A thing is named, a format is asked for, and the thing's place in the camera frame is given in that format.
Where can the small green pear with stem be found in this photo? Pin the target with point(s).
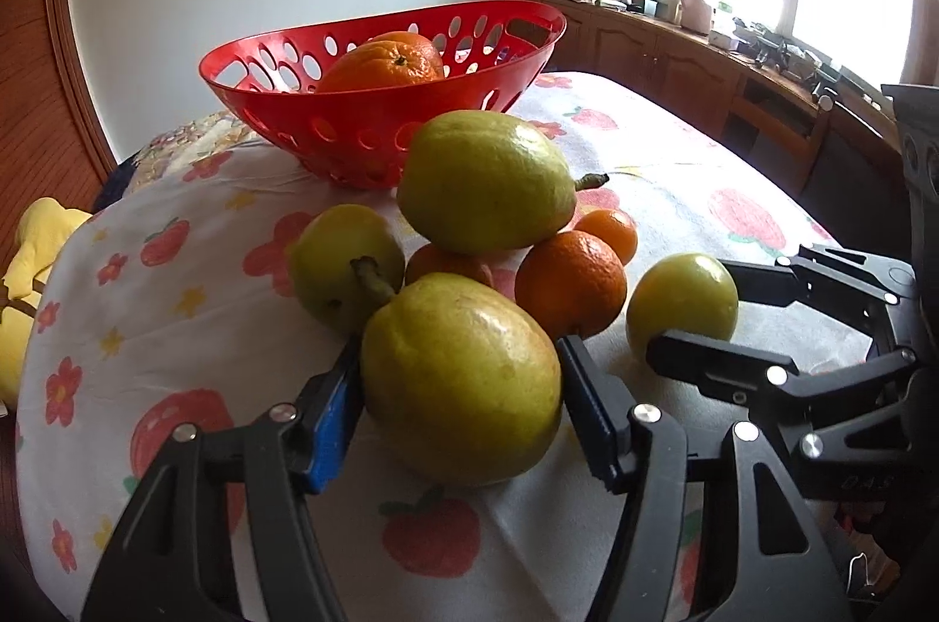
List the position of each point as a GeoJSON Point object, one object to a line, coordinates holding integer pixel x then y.
{"type": "Point", "coordinates": [321, 271]}

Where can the large yellow-green pear front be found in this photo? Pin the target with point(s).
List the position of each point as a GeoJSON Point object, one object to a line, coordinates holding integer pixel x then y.
{"type": "Point", "coordinates": [462, 385]}

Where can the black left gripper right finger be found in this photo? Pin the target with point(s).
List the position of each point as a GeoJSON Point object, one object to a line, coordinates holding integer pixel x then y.
{"type": "Point", "coordinates": [761, 554]}

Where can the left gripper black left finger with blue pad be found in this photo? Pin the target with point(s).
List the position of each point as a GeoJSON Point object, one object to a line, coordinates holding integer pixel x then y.
{"type": "Point", "coordinates": [170, 556]}

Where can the large yellow-green pear top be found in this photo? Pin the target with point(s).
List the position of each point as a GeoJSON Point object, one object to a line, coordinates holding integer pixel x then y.
{"type": "Point", "coordinates": [477, 182]}

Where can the wooden chair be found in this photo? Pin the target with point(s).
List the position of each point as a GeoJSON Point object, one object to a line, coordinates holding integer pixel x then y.
{"type": "Point", "coordinates": [776, 131]}

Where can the red perforated plastic basket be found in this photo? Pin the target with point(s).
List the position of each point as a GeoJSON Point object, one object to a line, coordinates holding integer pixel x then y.
{"type": "Point", "coordinates": [492, 51]}

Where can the grey speaker device right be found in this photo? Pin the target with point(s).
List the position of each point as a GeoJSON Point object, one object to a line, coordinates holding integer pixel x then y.
{"type": "Point", "coordinates": [917, 115]}

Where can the wooden cabinet under window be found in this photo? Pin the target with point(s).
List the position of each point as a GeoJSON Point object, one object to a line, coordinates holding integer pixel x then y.
{"type": "Point", "coordinates": [695, 81]}

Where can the wooden headboard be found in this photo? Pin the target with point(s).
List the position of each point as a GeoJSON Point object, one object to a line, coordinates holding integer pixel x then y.
{"type": "Point", "coordinates": [52, 140]}

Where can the yellow plush toy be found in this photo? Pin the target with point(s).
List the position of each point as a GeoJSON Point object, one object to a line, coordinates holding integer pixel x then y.
{"type": "Point", "coordinates": [43, 230]}

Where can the floral fruit print bedsheet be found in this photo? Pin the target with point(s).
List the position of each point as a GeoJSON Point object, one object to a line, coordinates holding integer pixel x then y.
{"type": "Point", "coordinates": [173, 305]}

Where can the small green round fruit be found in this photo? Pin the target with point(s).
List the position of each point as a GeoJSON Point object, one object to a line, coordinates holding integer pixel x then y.
{"type": "Point", "coordinates": [690, 292]}

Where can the small mandarin right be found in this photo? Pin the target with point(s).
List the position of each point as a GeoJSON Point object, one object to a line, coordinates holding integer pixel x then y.
{"type": "Point", "coordinates": [613, 227]}

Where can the white pink bottle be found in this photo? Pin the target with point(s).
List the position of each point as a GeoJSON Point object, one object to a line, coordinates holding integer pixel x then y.
{"type": "Point", "coordinates": [696, 16]}

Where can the mandarin orange medium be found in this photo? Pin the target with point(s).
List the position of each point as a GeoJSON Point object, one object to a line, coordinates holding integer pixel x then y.
{"type": "Point", "coordinates": [572, 284]}

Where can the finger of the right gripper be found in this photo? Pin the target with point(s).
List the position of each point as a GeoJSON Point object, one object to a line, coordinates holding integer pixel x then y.
{"type": "Point", "coordinates": [741, 372]}
{"type": "Point", "coordinates": [823, 274]}

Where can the large yellow-green pear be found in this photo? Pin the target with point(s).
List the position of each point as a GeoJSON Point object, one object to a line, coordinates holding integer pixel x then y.
{"type": "Point", "coordinates": [477, 182]}
{"type": "Point", "coordinates": [462, 385]}

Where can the large orange in basket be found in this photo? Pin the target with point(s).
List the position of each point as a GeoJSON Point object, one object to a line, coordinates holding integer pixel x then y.
{"type": "Point", "coordinates": [393, 59]}

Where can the mandarin hidden behind pear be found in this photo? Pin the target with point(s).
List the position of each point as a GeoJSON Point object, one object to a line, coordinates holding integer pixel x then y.
{"type": "Point", "coordinates": [431, 258]}

